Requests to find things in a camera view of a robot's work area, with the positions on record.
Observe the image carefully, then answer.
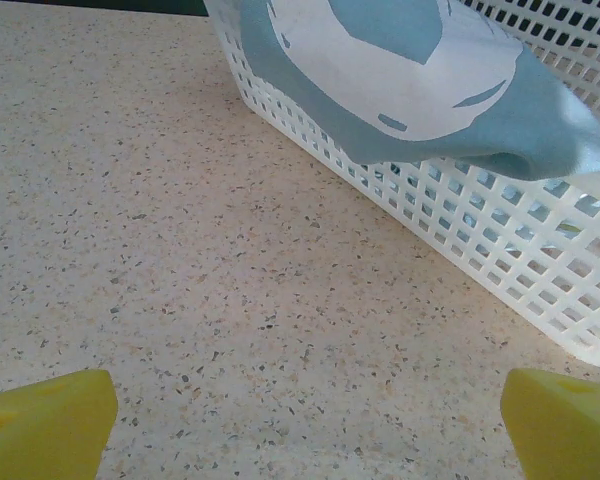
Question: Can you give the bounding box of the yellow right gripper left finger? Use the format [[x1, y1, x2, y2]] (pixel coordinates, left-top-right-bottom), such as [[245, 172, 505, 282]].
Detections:
[[0, 368, 119, 480]]

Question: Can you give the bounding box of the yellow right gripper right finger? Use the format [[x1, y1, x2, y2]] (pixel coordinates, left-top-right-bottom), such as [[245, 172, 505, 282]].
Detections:
[[501, 368, 600, 480]]

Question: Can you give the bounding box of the blue t-shirt with white print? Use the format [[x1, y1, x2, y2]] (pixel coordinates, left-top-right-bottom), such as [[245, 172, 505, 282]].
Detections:
[[237, 0, 600, 182]]

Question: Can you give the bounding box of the white plastic lattice basket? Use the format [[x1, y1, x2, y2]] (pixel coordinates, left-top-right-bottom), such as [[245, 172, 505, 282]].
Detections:
[[202, 0, 600, 370]]

